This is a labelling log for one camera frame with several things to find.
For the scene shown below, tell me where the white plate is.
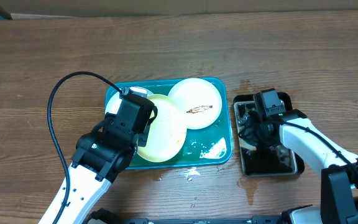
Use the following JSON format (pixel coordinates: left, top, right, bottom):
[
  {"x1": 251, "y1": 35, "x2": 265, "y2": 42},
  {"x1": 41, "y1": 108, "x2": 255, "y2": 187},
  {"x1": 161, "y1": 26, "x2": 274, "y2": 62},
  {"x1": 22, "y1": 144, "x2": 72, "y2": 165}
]
[
  {"x1": 105, "y1": 90, "x2": 153, "y2": 114},
  {"x1": 168, "y1": 78, "x2": 223, "y2": 129}
]

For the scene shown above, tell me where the yellow green scrubbing sponge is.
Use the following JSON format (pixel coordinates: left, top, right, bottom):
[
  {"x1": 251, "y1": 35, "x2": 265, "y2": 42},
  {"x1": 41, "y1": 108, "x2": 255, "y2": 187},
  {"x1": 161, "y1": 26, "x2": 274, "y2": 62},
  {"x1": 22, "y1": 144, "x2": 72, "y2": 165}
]
[{"x1": 239, "y1": 139, "x2": 257, "y2": 151}]

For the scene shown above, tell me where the pale yellow plate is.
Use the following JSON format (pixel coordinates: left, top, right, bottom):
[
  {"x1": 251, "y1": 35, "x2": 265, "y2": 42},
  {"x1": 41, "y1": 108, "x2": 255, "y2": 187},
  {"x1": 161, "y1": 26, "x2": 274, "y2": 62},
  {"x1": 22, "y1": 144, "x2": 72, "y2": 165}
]
[{"x1": 137, "y1": 94, "x2": 187, "y2": 162}]

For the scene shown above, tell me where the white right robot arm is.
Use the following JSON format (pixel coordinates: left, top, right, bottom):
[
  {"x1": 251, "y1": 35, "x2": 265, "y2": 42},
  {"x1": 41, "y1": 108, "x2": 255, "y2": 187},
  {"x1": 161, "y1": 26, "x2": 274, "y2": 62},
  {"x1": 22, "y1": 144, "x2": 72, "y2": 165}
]
[{"x1": 250, "y1": 116, "x2": 358, "y2": 223}]

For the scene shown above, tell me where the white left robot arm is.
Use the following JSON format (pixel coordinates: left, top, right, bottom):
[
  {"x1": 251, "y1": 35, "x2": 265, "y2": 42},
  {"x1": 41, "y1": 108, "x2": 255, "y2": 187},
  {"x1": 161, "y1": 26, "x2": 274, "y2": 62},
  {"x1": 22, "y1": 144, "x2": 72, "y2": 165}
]
[{"x1": 40, "y1": 93, "x2": 157, "y2": 223}]

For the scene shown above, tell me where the black soapy water tray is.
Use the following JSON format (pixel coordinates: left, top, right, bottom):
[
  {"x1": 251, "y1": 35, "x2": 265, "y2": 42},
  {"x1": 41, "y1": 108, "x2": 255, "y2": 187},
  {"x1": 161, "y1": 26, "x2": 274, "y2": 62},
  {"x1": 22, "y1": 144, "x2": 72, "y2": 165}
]
[{"x1": 233, "y1": 95, "x2": 305, "y2": 177}]

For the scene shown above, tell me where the teal plastic tray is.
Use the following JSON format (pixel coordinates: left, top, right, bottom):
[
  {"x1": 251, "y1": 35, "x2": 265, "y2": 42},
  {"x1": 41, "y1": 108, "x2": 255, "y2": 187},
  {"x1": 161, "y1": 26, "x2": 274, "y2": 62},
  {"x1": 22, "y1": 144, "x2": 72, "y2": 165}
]
[{"x1": 105, "y1": 77, "x2": 233, "y2": 170}]

